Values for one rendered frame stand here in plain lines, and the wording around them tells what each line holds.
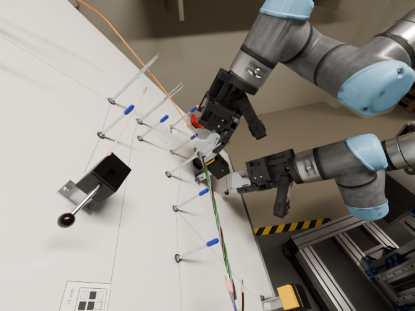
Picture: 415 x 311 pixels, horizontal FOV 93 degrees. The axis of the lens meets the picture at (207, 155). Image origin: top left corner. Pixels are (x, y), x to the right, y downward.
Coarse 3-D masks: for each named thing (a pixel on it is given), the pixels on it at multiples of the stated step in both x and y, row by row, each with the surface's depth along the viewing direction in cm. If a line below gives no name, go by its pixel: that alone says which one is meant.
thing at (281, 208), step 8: (280, 176) 47; (288, 176) 47; (280, 184) 48; (288, 184) 47; (280, 192) 48; (288, 192) 48; (280, 200) 48; (288, 200) 50; (280, 208) 48; (288, 208) 49; (280, 216) 48
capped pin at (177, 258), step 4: (212, 240) 30; (216, 240) 30; (204, 244) 31; (208, 244) 30; (212, 244) 30; (196, 248) 31; (200, 248) 31; (188, 252) 32; (192, 252) 32; (176, 256) 33; (180, 256) 32; (184, 256) 32; (176, 260) 32
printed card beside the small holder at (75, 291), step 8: (72, 280) 20; (64, 288) 19; (72, 288) 20; (80, 288) 20; (88, 288) 21; (96, 288) 21; (104, 288) 22; (64, 296) 19; (72, 296) 19; (80, 296) 20; (88, 296) 20; (96, 296) 21; (104, 296) 22; (64, 304) 18; (72, 304) 19; (80, 304) 19; (88, 304) 20; (96, 304) 21; (104, 304) 21
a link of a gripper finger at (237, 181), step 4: (236, 172) 55; (232, 176) 56; (236, 176) 55; (240, 176) 54; (232, 180) 56; (236, 180) 55; (240, 180) 54; (244, 180) 53; (248, 180) 53; (232, 184) 56; (236, 184) 55; (240, 184) 54; (244, 184) 53; (232, 188) 56; (236, 188) 54; (232, 192) 56; (236, 192) 54
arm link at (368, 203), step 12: (372, 180) 39; (384, 180) 43; (348, 192) 42; (360, 192) 40; (372, 192) 40; (384, 192) 42; (348, 204) 44; (360, 204) 41; (372, 204) 41; (384, 204) 41; (360, 216) 43; (372, 216) 42; (384, 216) 42
